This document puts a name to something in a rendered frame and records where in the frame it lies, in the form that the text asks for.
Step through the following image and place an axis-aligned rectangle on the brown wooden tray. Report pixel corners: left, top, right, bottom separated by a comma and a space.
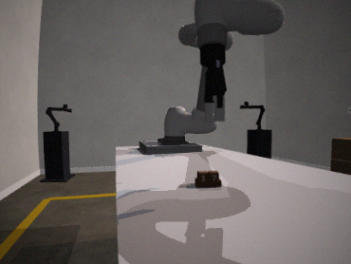
194, 178, 222, 187

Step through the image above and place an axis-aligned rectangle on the small brown cube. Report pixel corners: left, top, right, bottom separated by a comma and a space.
197, 171, 209, 181
208, 171, 219, 181

